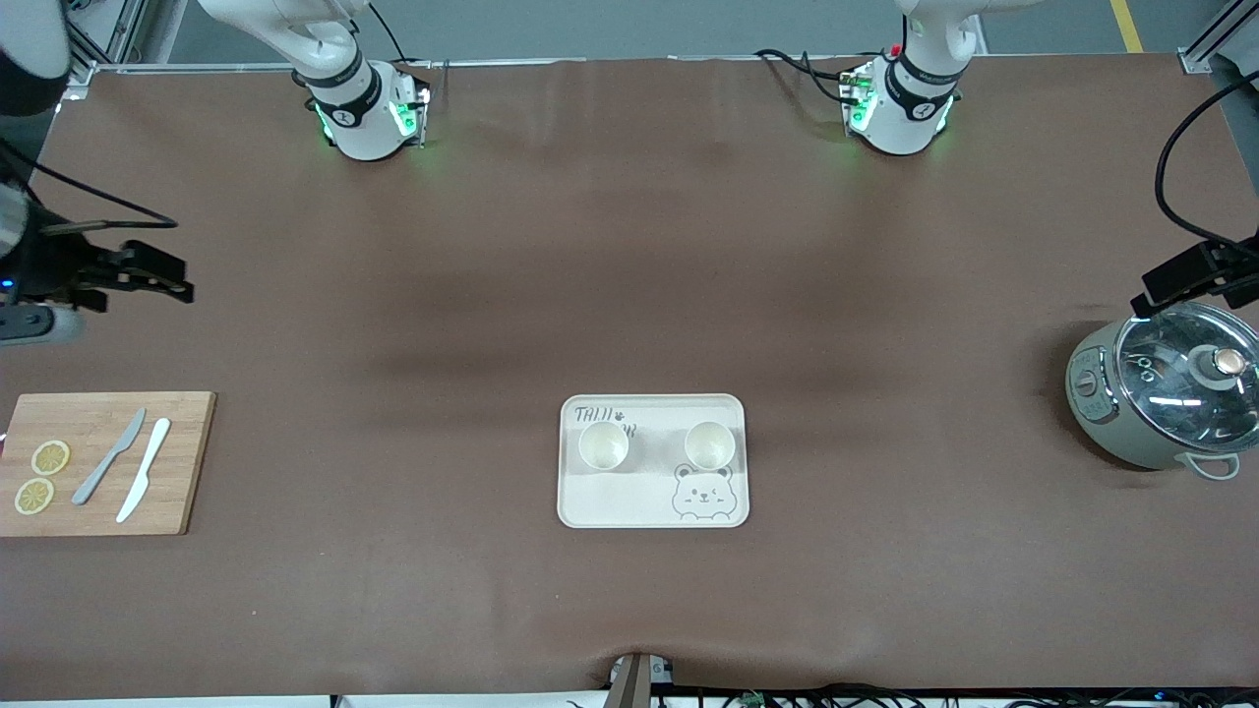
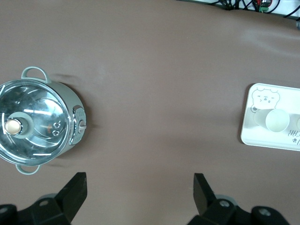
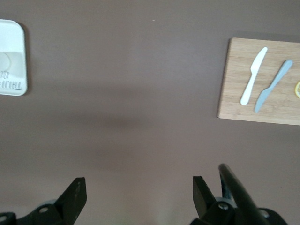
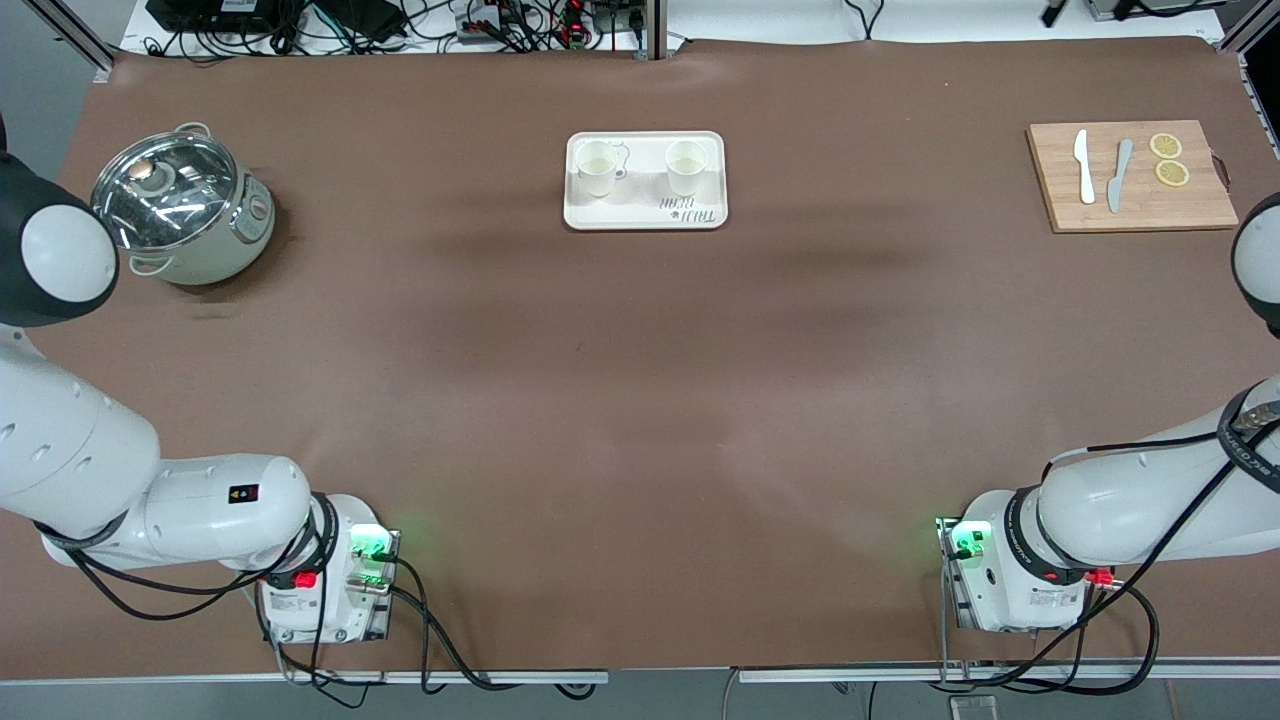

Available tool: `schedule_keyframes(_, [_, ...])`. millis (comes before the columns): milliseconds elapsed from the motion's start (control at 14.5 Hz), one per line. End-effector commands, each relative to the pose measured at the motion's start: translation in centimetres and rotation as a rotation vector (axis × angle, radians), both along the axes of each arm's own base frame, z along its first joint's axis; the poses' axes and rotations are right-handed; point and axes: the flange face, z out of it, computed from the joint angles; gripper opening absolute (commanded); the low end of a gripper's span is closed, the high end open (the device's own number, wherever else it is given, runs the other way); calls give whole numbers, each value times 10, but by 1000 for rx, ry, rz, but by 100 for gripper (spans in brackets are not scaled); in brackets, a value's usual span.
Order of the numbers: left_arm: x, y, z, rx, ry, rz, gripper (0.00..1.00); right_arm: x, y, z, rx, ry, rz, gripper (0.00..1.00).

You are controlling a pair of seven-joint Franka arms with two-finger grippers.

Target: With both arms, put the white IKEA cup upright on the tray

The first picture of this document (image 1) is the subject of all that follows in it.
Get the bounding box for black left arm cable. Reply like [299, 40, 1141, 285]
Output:
[1156, 74, 1259, 257]

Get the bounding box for aluminium frame strut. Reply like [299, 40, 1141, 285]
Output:
[1177, 0, 1259, 75]
[64, 0, 188, 99]

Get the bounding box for white plastic knife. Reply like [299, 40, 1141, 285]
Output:
[116, 418, 172, 524]

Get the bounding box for bamboo cutting board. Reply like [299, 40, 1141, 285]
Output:
[0, 391, 217, 538]

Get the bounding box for green electric cooking pot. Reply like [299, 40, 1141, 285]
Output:
[1065, 295, 1259, 481]

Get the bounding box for glass pot lid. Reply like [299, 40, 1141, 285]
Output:
[1114, 300, 1259, 455]

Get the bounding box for brown table cover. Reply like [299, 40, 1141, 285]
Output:
[0, 54, 1259, 701]

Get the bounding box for grey plastic knife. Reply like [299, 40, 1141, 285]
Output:
[72, 408, 148, 506]

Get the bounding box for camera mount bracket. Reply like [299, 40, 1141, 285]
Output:
[605, 651, 678, 708]

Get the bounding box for white tray with bear print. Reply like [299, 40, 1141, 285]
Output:
[558, 393, 750, 530]

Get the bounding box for white plastic cup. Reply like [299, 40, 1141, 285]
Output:
[577, 421, 630, 471]
[684, 421, 737, 471]

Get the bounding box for black right base cable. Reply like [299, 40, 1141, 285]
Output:
[366, 0, 434, 75]

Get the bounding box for black left base cables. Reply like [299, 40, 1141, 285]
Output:
[755, 47, 862, 104]

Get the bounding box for dark round object edge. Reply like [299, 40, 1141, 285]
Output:
[0, 136, 180, 235]

